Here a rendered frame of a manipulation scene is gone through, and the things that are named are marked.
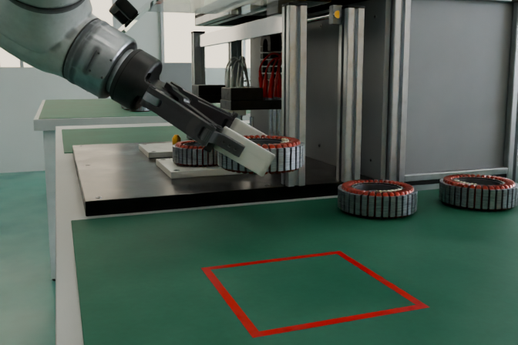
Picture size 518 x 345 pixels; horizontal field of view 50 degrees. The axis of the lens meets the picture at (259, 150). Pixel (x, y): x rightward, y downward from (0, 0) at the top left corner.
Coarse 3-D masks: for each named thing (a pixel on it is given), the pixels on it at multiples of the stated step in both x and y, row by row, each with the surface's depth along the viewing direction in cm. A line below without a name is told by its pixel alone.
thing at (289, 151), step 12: (264, 144) 67; (276, 144) 67; (288, 144) 68; (300, 144) 70; (276, 156) 66; (288, 156) 67; (300, 156) 69; (228, 168) 68; (240, 168) 67; (276, 168) 67; (288, 168) 67
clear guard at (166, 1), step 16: (160, 0) 86; (176, 0) 86; (192, 0) 86; (208, 0) 86; (224, 0) 86; (240, 0) 86; (256, 0) 86; (272, 0) 86; (288, 0) 86; (304, 0) 87; (320, 0) 88
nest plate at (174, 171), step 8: (160, 160) 105; (168, 160) 105; (160, 168) 103; (168, 168) 97; (176, 168) 97; (184, 168) 97; (192, 168) 97; (200, 168) 97; (208, 168) 97; (216, 168) 97; (176, 176) 94; (184, 176) 94; (192, 176) 95; (200, 176) 95
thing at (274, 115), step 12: (228, 96) 101; (240, 96) 100; (252, 96) 101; (228, 108) 101; (240, 108) 100; (252, 108) 101; (264, 108) 102; (276, 108) 103; (276, 120) 106; (276, 132) 107
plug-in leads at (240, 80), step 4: (240, 56) 130; (236, 60) 128; (244, 60) 129; (228, 64) 130; (240, 64) 129; (244, 64) 129; (228, 68) 127; (244, 68) 129; (228, 72) 127; (232, 72) 126; (244, 72) 130; (224, 76) 130; (228, 76) 127; (232, 76) 126; (240, 76) 127; (224, 80) 130; (228, 80) 127; (232, 80) 125; (236, 80) 130; (240, 80) 127; (244, 80) 130; (248, 80) 130; (224, 84) 130; (228, 84) 127; (232, 84) 125; (236, 84) 130; (240, 84) 127; (248, 84) 130
